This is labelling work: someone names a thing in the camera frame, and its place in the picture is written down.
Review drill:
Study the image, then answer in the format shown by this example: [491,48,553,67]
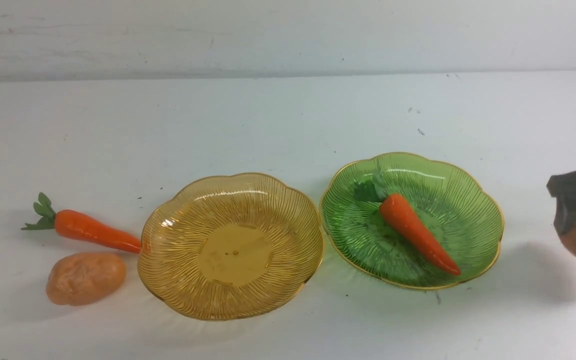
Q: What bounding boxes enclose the green ribbed plastic plate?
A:
[319,152,505,291]

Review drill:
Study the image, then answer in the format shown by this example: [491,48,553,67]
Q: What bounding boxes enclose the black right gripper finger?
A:
[553,193,576,236]
[546,170,576,198]

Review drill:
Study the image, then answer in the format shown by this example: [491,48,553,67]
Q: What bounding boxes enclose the amber ribbed plastic plate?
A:
[137,172,325,321]

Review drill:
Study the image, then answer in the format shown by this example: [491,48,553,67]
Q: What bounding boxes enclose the orange toy carrot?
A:
[21,192,142,254]
[353,173,462,276]

